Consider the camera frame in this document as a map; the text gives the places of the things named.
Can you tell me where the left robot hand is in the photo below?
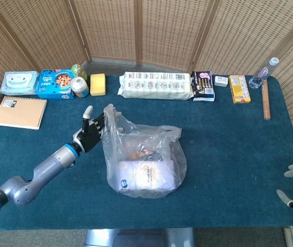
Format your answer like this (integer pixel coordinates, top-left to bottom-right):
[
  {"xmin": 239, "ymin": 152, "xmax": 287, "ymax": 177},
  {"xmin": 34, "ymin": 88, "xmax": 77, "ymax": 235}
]
[{"xmin": 73, "ymin": 104, "xmax": 107, "ymax": 154}]

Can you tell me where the clear plastic shopping bag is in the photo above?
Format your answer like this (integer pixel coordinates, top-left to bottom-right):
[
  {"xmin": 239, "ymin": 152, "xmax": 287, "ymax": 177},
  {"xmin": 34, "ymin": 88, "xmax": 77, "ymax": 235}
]
[{"xmin": 101, "ymin": 103, "xmax": 187, "ymax": 199}]

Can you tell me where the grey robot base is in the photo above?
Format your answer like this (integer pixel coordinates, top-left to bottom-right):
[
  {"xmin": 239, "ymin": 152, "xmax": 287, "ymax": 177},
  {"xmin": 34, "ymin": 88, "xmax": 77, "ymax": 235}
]
[{"xmin": 84, "ymin": 227, "xmax": 196, "ymax": 247}]

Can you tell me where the glass jar white lid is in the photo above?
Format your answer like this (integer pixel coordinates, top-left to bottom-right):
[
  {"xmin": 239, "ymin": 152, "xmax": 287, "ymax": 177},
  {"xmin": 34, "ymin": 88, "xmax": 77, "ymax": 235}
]
[{"xmin": 70, "ymin": 76, "xmax": 90, "ymax": 98}]

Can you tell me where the yellow sponge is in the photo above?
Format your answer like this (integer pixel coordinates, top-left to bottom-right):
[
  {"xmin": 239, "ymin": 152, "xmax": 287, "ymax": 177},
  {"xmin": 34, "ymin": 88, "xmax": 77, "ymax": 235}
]
[{"xmin": 90, "ymin": 73, "xmax": 107, "ymax": 97}]

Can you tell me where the blue cookie box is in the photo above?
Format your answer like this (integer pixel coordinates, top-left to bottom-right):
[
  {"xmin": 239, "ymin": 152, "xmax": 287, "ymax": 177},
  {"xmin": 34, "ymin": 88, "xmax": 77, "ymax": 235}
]
[{"xmin": 37, "ymin": 68, "xmax": 75, "ymax": 100}]

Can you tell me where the green plastic bottle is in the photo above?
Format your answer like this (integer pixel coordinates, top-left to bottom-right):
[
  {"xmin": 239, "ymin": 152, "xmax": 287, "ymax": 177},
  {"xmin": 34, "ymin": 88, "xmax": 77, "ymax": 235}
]
[{"xmin": 71, "ymin": 63, "xmax": 88, "ymax": 82}]

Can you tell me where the white tissue pack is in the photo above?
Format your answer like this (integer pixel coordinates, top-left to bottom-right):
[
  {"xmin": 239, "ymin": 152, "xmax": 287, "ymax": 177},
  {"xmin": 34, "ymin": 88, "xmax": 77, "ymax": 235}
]
[
  {"xmin": 117, "ymin": 71, "xmax": 195, "ymax": 100},
  {"xmin": 117, "ymin": 161, "xmax": 175, "ymax": 193}
]

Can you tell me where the brown spiral notebook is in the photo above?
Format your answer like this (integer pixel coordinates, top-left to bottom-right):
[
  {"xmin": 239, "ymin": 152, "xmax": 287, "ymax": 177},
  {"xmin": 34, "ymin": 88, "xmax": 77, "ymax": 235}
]
[{"xmin": 0, "ymin": 95, "xmax": 48, "ymax": 130}]

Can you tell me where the wooden stick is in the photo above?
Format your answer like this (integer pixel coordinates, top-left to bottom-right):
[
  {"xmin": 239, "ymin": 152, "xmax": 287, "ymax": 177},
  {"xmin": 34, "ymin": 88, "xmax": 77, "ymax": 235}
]
[{"xmin": 261, "ymin": 79, "xmax": 271, "ymax": 120}]

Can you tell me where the blue carpet table cover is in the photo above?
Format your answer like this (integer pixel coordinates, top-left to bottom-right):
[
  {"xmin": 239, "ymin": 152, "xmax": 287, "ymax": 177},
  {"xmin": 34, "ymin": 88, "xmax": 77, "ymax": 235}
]
[{"xmin": 0, "ymin": 74, "xmax": 293, "ymax": 231}]

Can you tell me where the light blue wet wipes pack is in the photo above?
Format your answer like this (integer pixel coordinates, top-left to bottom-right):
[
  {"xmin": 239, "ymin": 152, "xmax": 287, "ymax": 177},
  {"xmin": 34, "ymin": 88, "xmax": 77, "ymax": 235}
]
[{"xmin": 0, "ymin": 70, "xmax": 40, "ymax": 95}]

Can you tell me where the yellow box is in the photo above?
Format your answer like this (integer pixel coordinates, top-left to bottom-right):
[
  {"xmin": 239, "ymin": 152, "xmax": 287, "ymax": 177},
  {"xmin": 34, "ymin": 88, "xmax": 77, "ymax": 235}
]
[{"xmin": 228, "ymin": 75, "xmax": 252, "ymax": 104}]

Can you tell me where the clear water bottle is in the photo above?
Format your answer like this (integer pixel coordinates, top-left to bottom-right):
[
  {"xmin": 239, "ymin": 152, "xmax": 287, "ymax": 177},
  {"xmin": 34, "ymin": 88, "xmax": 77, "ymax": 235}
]
[{"xmin": 248, "ymin": 57, "xmax": 280, "ymax": 89}]

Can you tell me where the wicker folding screen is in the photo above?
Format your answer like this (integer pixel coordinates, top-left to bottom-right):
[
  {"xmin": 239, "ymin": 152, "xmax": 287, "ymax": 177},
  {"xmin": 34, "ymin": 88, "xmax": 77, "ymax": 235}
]
[{"xmin": 0, "ymin": 0, "xmax": 293, "ymax": 160}]

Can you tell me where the small white box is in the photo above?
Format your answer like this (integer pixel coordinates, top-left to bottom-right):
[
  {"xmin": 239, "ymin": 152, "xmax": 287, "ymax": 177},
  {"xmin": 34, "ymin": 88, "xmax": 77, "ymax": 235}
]
[{"xmin": 214, "ymin": 75, "xmax": 229, "ymax": 87}]

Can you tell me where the black pink packet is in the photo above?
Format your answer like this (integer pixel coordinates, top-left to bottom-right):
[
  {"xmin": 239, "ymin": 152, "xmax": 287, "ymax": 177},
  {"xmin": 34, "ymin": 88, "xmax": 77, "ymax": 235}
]
[{"xmin": 190, "ymin": 70, "xmax": 216, "ymax": 102}]

